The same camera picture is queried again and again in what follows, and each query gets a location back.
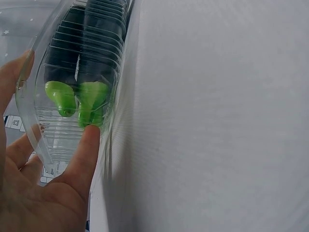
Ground person's left hand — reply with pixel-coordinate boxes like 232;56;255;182
0;51;101;232

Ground clear plastic clamshell container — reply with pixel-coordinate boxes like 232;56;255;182
15;0;136;187

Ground dark purple eggplant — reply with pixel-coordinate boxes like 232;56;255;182
44;9;85;118
76;0;129;129

